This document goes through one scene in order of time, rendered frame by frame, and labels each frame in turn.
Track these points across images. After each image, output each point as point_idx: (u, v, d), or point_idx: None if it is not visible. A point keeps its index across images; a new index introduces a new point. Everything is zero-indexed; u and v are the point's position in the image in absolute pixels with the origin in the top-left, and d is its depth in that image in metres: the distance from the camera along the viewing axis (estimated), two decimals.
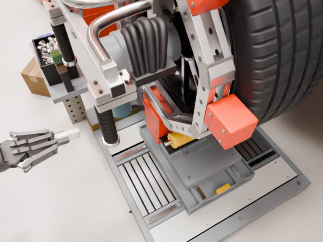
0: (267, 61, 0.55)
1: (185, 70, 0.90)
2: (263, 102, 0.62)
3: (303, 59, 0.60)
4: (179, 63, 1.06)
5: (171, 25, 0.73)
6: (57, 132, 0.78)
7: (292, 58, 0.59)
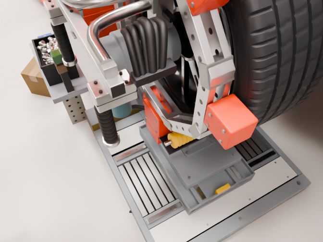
0: (267, 61, 0.55)
1: (185, 70, 0.90)
2: (263, 102, 0.62)
3: (303, 59, 0.60)
4: (179, 63, 1.06)
5: (171, 25, 0.73)
6: None
7: (292, 58, 0.59)
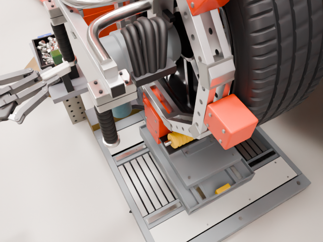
0: (265, 34, 0.53)
1: (189, 72, 0.89)
2: (267, 82, 0.58)
3: (305, 35, 0.57)
4: (184, 71, 1.05)
5: (171, 25, 0.73)
6: (43, 69, 0.66)
7: (293, 33, 0.56)
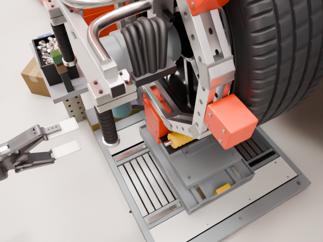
0: (265, 34, 0.53)
1: (189, 72, 0.89)
2: (267, 82, 0.58)
3: (305, 35, 0.57)
4: (184, 71, 1.05)
5: (171, 25, 0.73)
6: (52, 131, 0.60)
7: (293, 33, 0.56)
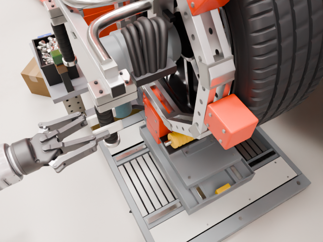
0: (265, 34, 0.53)
1: (189, 72, 0.89)
2: (267, 82, 0.58)
3: (305, 35, 0.57)
4: (184, 71, 1.05)
5: (171, 25, 0.73)
6: (102, 139, 0.64)
7: (293, 33, 0.56)
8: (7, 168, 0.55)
